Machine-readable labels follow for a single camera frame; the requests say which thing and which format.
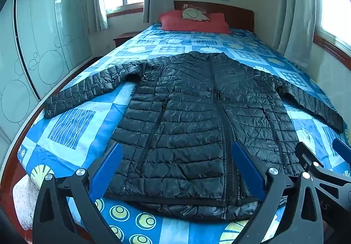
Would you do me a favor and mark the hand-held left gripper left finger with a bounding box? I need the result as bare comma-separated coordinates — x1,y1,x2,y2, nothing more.
32,142,124,244

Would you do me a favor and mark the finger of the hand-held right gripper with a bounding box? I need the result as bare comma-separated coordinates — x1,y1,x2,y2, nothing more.
332,138,351,159
295,141,351,188

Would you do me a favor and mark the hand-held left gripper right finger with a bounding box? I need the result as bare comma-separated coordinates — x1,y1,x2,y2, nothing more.
232,140,325,244

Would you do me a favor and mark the black quilted puffer jacket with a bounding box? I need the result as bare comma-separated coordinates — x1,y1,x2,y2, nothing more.
44,50,344,220

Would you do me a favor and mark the blue patterned bedsheet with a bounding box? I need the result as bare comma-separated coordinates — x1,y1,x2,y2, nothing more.
17,22,351,244

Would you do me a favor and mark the white mattress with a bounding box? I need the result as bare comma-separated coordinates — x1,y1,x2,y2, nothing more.
12,174,70,231

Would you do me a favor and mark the wooden nightstand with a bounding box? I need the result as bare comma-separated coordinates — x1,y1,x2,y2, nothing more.
113,32,143,48

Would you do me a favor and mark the glass sliding door wardrobe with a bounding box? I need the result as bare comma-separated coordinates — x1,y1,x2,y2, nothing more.
0,0,92,151

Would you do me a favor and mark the wooden headboard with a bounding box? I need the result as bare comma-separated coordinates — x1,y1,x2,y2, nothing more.
174,0,255,33

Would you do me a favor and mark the red pillow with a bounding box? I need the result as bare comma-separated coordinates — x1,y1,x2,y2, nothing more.
159,10,230,34

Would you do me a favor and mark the small printed cushion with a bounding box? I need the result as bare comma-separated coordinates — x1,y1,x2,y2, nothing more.
182,4,211,22

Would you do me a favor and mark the wooden bed frame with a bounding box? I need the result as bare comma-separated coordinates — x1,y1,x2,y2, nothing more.
0,55,116,244

